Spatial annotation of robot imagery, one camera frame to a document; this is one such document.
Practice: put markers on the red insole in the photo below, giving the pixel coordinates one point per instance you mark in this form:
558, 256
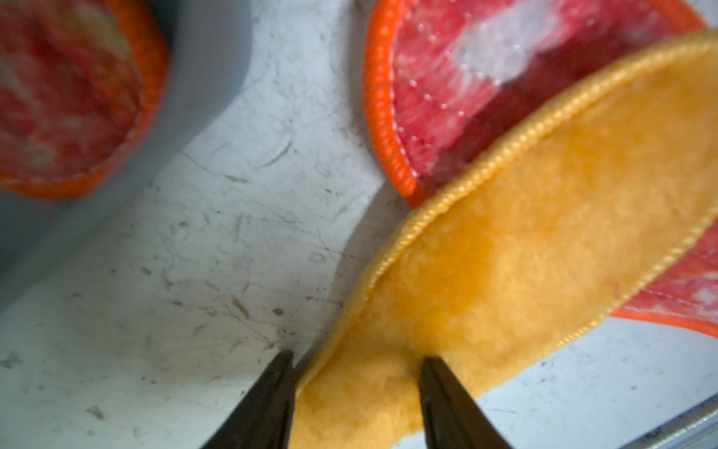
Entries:
81, 82
446, 80

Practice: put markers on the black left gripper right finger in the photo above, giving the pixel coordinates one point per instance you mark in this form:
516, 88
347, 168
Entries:
452, 419

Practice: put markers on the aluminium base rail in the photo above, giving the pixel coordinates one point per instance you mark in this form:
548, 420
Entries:
695, 428

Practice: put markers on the yellow insole horizontal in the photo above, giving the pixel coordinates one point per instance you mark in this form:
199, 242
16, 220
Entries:
564, 220

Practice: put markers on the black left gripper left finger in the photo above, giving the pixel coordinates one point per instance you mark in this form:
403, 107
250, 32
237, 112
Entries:
263, 419

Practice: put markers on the grey-blue storage tray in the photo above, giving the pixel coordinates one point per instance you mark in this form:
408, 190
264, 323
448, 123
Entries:
211, 47

